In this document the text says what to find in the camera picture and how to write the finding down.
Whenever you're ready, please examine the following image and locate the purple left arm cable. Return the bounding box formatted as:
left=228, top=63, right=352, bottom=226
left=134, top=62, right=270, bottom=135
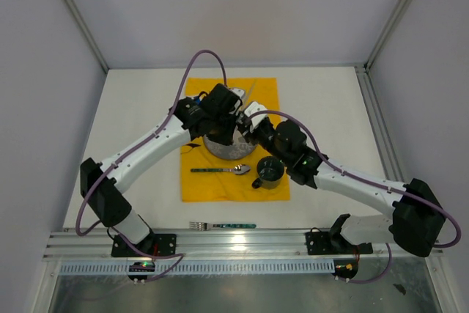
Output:
left=75, top=48, right=227, bottom=285

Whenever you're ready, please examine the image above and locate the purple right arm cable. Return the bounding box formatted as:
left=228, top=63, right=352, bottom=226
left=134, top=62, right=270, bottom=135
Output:
left=248, top=109, right=462, bottom=284

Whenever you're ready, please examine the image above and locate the fork with green handle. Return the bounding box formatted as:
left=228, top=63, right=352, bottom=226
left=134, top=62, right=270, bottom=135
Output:
left=189, top=221, right=256, bottom=231

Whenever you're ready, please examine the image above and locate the spoon with green handle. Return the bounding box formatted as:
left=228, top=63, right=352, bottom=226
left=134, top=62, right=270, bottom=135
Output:
left=191, top=164, right=251, bottom=175

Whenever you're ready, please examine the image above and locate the slotted cable duct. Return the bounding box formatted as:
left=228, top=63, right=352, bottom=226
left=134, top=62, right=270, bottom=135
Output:
left=58, top=258, right=334, bottom=276

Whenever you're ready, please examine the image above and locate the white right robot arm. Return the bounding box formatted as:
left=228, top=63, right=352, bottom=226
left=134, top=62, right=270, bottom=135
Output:
left=237, top=102, right=446, bottom=257

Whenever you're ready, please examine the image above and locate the yellow Pikachu cloth placemat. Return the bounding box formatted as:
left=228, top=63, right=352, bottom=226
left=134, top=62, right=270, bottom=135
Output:
left=180, top=78, right=290, bottom=202

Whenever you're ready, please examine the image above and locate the left controller board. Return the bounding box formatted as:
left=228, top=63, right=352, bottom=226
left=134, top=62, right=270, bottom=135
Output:
left=128, top=261, right=155, bottom=281

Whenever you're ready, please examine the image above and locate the aluminium side rail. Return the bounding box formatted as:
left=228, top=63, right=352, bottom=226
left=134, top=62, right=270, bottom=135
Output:
left=355, top=65, right=405, bottom=181

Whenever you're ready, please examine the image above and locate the aluminium mounting rail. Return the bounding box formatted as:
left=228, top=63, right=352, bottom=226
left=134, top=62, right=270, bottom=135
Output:
left=42, top=227, right=444, bottom=262

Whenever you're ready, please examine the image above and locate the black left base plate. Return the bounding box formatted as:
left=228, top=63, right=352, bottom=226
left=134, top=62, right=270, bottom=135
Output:
left=111, top=233, right=177, bottom=258

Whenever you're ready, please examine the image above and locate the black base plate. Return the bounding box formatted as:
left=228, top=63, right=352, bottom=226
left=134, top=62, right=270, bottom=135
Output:
left=305, top=228, right=373, bottom=255
left=111, top=233, right=177, bottom=258

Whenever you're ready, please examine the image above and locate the right controller board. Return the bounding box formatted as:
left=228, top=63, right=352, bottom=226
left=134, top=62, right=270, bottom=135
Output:
left=333, top=259, right=358, bottom=281

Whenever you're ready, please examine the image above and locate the controller board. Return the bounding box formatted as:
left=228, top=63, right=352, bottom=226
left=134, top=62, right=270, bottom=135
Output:
left=333, top=259, right=358, bottom=281
left=128, top=261, right=155, bottom=281

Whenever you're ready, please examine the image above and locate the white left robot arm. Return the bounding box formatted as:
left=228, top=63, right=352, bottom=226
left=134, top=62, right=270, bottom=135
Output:
left=80, top=84, right=245, bottom=256

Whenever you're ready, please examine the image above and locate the grey reindeer plate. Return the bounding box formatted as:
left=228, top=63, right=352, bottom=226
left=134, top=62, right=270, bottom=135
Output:
left=203, top=130, right=256, bottom=161

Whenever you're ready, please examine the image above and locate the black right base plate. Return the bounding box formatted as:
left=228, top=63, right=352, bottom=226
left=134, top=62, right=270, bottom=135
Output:
left=305, top=228, right=373, bottom=255

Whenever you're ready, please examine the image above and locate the dark green mug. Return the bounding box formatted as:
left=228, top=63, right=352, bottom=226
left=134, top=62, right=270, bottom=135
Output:
left=251, top=156, right=284, bottom=190

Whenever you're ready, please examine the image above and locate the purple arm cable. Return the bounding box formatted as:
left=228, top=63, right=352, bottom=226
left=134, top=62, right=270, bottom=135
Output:
left=248, top=109, right=462, bottom=284
left=75, top=48, right=227, bottom=285

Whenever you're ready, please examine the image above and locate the knife with green handle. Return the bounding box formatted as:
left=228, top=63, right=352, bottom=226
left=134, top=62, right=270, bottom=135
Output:
left=240, top=78, right=257, bottom=111

